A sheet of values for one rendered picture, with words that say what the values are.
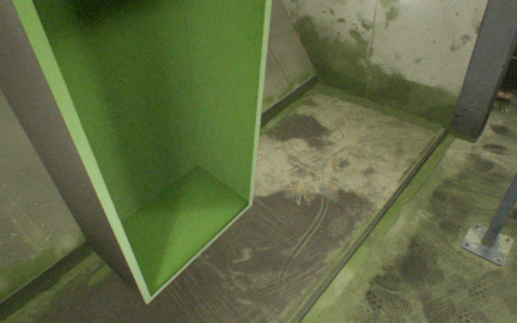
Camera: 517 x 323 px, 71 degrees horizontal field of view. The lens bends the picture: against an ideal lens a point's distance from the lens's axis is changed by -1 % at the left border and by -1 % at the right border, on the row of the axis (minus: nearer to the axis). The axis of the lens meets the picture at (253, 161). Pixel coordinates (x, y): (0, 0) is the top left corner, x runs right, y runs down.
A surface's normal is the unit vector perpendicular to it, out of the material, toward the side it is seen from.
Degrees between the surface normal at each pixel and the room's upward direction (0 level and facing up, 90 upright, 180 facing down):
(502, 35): 90
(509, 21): 90
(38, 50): 102
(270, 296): 0
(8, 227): 57
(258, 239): 0
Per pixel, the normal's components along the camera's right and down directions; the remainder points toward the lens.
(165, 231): 0.06, -0.66
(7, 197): 0.56, -0.08
